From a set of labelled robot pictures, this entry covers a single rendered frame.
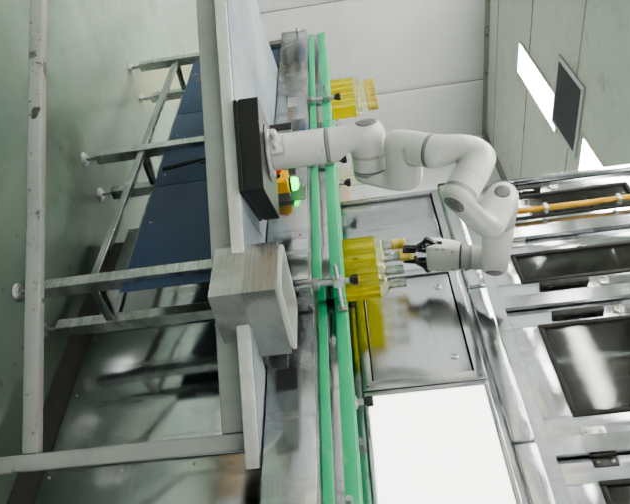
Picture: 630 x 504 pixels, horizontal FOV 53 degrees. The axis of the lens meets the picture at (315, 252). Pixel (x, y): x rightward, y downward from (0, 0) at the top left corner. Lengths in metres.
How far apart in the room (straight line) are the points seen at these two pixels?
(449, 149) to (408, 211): 0.87
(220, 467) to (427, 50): 6.69
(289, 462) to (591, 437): 0.75
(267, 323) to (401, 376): 0.47
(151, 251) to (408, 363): 0.84
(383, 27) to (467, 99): 1.44
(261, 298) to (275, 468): 0.37
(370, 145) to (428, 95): 6.53
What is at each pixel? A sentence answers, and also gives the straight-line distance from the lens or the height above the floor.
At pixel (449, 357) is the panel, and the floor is 1.23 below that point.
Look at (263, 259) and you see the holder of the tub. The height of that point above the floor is 0.80.
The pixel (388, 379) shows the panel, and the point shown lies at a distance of 1.79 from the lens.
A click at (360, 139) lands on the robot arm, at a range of 1.64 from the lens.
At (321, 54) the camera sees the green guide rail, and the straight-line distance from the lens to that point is 2.98.
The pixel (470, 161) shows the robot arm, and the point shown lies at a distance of 1.55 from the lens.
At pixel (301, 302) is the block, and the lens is 1.70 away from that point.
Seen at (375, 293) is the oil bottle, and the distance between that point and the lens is 1.85.
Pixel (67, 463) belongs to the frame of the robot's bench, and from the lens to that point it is 1.68.
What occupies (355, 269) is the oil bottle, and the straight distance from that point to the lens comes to 1.88.
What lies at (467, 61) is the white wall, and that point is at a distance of 8.07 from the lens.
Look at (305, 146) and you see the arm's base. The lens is 1.66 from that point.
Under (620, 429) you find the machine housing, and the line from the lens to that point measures 1.80.
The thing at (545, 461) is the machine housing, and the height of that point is 1.40.
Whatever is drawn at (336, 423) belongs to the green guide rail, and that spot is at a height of 0.92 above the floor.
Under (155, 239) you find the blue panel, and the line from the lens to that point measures 2.02.
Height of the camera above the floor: 1.05
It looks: 5 degrees down
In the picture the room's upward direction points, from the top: 83 degrees clockwise
